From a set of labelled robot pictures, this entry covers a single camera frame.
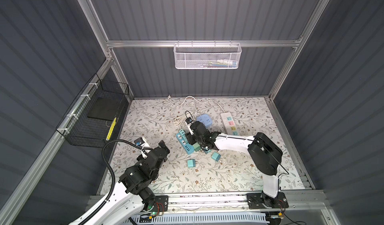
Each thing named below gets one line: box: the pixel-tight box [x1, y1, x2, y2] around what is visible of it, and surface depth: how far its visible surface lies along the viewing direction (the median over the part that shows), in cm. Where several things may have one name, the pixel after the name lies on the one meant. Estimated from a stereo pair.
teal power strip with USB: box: [176, 133, 195, 155], surface depth 93 cm
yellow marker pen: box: [106, 117, 117, 141], surface depth 70 cm
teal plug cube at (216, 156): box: [211, 151, 222, 162], surface depth 89 cm
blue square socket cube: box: [196, 114, 213, 128], surface depth 107 cm
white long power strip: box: [220, 112, 239, 136], surface depth 104 cm
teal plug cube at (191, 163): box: [187, 158, 196, 168], surface depth 86 cm
